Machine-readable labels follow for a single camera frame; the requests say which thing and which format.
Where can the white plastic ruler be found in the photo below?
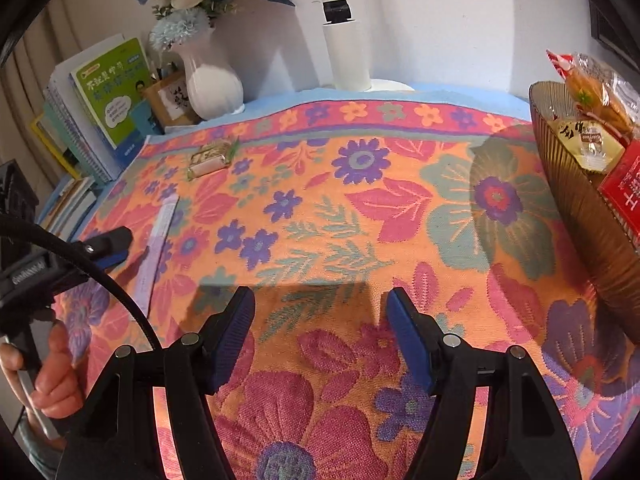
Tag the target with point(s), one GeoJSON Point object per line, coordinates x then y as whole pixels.
{"type": "Point", "coordinates": [157, 250]}

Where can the green cover book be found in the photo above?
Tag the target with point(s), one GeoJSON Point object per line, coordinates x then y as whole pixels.
{"type": "Point", "coordinates": [112, 95]}

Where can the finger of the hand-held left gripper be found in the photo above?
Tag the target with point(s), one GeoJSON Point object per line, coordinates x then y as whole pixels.
{"type": "Point", "coordinates": [110, 247]}

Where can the orange bread packet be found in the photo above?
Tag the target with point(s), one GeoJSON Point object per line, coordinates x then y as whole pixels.
{"type": "Point", "coordinates": [600, 95]}

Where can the small wooden picture frame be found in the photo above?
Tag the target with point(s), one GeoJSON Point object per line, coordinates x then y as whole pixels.
{"type": "Point", "coordinates": [172, 100]}

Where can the person's left hand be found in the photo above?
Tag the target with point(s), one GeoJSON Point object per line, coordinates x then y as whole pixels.
{"type": "Point", "coordinates": [57, 375]}

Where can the white spiral notebooks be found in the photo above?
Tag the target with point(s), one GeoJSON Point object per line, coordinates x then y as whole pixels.
{"type": "Point", "coordinates": [75, 120]}

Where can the yellow and white snack packet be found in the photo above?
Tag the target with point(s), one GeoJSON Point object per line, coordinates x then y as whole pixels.
{"type": "Point", "coordinates": [585, 142]}

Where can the person's left forearm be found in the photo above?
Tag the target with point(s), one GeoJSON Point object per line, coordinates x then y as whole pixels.
{"type": "Point", "coordinates": [42, 447]}

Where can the yellow frame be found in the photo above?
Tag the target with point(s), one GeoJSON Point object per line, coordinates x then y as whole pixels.
{"type": "Point", "coordinates": [50, 145]}

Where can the white ribbed vase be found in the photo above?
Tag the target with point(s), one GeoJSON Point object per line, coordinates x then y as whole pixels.
{"type": "Point", "coordinates": [212, 80]}

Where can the black flat screen television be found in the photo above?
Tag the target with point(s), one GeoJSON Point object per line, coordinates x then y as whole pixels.
{"type": "Point", "coordinates": [612, 30]}

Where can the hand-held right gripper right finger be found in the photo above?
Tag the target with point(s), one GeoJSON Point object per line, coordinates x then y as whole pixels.
{"type": "Point", "coordinates": [412, 340]}

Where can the floral orange tablecloth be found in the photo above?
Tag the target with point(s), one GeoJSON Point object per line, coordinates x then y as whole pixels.
{"type": "Point", "coordinates": [350, 210]}

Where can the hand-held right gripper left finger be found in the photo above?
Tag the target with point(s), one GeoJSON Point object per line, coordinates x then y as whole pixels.
{"type": "Point", "coordinates": [232, 340]}

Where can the red snack packet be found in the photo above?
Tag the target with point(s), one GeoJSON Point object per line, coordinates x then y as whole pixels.
{"type": "Point", "coordinates": [625, 190]}

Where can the light blue table cover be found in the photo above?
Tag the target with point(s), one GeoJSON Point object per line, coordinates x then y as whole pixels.
{"type": "Point", "coordinates": [280, 102]}

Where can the stack of lying books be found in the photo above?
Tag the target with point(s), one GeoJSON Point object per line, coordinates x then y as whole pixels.
{"type": "Point", "coordinates": [67, 205]}

